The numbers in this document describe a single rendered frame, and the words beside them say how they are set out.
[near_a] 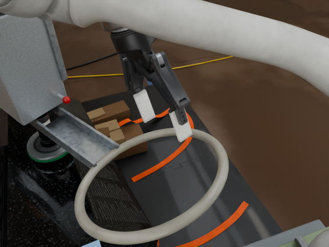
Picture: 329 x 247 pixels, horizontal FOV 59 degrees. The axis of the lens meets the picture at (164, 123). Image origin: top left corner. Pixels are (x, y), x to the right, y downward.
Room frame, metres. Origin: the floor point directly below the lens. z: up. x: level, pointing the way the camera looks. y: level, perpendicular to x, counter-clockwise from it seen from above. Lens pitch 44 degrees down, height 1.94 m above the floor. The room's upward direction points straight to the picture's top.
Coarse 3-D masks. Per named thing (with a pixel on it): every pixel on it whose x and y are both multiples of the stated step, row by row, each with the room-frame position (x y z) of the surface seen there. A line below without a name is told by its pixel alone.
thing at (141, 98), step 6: (144, 90) 0.49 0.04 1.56; (138, 96) 0.48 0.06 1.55; (144, 96) 0.49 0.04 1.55; (138, 102) 0.48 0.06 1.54; (144, 102) 0.48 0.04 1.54; (150, 102) 0.49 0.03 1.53; (138, 108) 0.47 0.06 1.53; (144, 108) 0.48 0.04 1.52; (150, 108) 0.48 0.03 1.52; (144, 114) 0.47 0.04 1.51; (150, 114) 0.48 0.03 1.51; (144, 120) 0.46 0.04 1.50
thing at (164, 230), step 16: (128, 144) 0.72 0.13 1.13; (208, 144) 0.63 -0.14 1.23; (224, 160) 0.52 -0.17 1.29; (224, 176) 0.46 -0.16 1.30; (80, 192) 0.50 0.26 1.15; (208, 192) 0.41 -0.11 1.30; (80, 208) 0.43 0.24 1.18; (192, 208) 0.36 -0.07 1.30; (208, 208) 0.37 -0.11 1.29; (80, 224) 0.37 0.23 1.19; (160, 224) 0.33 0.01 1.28; (176, 224) 0.32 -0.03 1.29; (112, 240) 0.31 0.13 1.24; (128, 240) 0.30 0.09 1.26; (144, 240) 0.30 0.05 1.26
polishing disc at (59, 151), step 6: (36, 132) 1.01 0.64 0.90; (30, 138) 0.97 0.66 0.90; (36, 138) 0.97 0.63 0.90; (30, 144) 0.93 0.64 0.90; (36, 144) 0.93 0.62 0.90; (30, 150) 0.89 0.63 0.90; (36, 150) 0.89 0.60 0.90; (42, 150) 0.89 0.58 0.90; (48, 150) 0.89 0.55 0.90; (54, 150) 0.89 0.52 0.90; (60, 150) 0.89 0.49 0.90; (36, 156) 0.85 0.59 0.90; (42, 156) 0.85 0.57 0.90; (48, 156) 0.85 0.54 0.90; (54, 156) 0.85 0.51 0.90
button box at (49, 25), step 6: (48, 24) 0.96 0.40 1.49; (48, 30) 0.96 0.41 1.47; (54, 30) 0.98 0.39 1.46; (48, 36) 0.96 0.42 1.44; (54, 36) 0.97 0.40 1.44; (54, 42) 0.97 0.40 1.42; (54, 48) 0.96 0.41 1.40; (54, 54) 0.96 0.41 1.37; (60, 54) 0.97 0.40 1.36; (60, 60) 0.97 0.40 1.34; (60, 66) 0.96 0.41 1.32; (60, 72) 0.96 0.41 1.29; (66, 72) 0.98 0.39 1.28; (66, 78) 0.97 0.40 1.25
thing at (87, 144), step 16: (64, 112) 0.90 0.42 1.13; (48, 128) 0.80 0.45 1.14; (64, 128) 0.84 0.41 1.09; (80, 128) 0.84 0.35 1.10; (64, 144) 0.72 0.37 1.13; (80, 144) 0.75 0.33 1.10; (96, 144) 0.75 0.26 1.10; (112, 144) 0.72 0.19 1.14; (80, 160) 0.67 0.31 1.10; (96, 160) 0.67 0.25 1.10
